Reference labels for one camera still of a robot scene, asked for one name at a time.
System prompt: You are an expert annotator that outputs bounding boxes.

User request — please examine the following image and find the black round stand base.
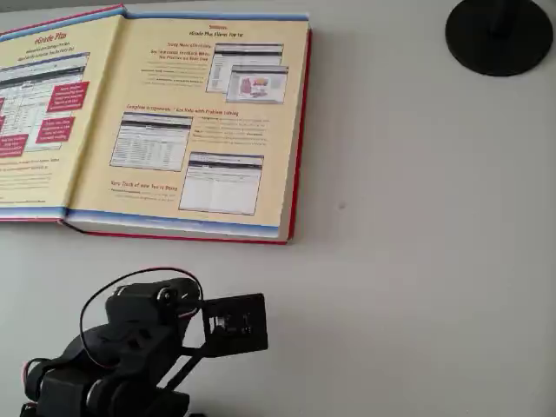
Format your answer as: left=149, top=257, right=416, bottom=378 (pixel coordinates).
left=444, top=0, right=555, bottom=78

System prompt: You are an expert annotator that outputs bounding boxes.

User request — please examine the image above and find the red black servo wire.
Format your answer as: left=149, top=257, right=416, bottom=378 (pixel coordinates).
left=79, top=267, right=205, bottom=370

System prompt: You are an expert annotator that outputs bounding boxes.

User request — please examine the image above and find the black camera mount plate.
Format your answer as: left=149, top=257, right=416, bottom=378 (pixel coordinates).
left=158, top=292, right=269, bottom=390

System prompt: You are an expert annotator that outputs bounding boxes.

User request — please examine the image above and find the red hardcover anatomy textbook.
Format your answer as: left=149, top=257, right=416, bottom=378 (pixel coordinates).
left=0, top=3, right=314, bottom=247

